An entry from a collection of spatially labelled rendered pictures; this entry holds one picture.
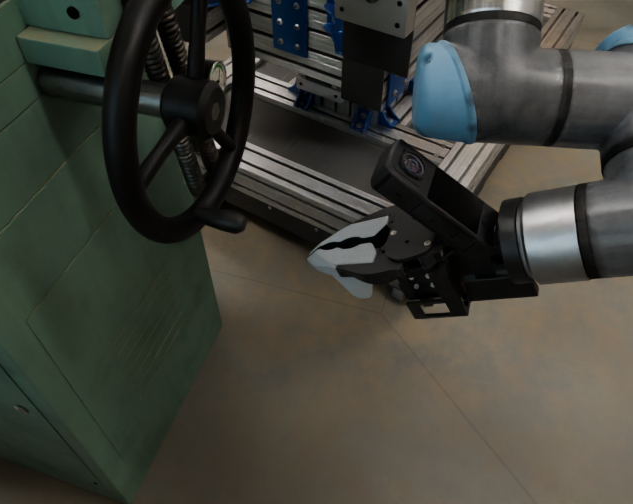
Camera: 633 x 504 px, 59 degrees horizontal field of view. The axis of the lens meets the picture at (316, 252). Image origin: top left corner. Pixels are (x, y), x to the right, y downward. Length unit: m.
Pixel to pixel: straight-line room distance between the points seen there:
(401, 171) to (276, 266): 1.07
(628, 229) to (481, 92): 0.14
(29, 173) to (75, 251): 0.14
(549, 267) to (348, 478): 0.84
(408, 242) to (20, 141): 0.43
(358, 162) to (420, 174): 1.01
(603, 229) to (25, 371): 0.66
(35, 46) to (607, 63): 0.52
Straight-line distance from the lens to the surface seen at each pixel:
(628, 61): 0.49
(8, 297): 0.73
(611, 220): 0.45
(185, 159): 0.74
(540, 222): 0.45
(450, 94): 0.44
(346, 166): 1.45
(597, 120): 0.47
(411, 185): 0.45
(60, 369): 0.85
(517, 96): 0.45
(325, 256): 0.54
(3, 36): 0.66
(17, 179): 0.69
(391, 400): 1.29
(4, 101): 0.67
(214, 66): 0.91
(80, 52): 0.62
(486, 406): 1.33
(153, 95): 0.62
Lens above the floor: 1.15
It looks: 49 degrees down
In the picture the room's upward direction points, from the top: straight up
